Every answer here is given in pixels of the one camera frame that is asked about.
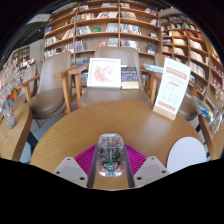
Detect white sign, wooden base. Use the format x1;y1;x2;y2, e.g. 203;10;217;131
152;57;192;121

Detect round wooden side table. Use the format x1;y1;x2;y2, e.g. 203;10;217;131
198;113;224;160
0;102;33;163

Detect brown armchair, wooden arms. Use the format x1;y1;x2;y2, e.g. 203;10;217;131
18;50;73;129
53;45;163;110
153;53;204;122

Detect stack of colourful books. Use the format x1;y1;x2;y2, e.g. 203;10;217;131
191;95;214;121

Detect stack of blue books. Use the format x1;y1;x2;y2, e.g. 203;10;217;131
143;63;165;75

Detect white mouse pad, red rest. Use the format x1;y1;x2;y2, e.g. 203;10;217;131
165;136;208;174

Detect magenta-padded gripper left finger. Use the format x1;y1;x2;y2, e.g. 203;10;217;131
52;143;100;190

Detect distant wooden bookshelf unit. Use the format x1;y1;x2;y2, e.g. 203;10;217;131
11;45;31;66

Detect transparent computer mouse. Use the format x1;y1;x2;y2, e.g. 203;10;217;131
96;133;126;178

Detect white framed floral picture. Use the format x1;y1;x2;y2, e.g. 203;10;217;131
86;57;122;89

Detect dark book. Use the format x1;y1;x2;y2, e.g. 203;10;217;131
120;65;140;90

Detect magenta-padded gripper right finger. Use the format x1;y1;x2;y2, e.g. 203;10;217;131
121;143;172;189

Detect curved wooden bookshelf unit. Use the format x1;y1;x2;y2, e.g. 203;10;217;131
159;8;224;111

